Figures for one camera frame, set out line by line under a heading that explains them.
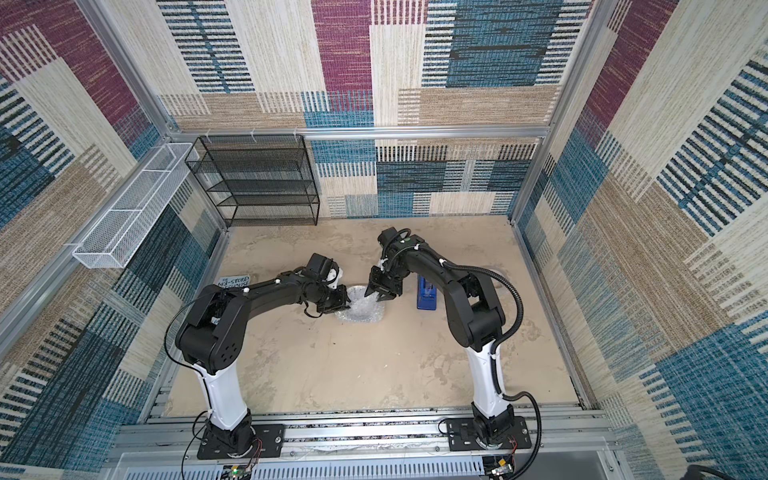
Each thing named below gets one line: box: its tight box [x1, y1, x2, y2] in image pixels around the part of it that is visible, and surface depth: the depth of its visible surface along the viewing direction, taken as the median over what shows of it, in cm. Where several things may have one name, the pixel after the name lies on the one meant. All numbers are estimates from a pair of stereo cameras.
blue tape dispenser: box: [417, 274, 437, 311], surface depth 98 cm
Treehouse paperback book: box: [213, 275, 251, 288], surface depth 102 cm
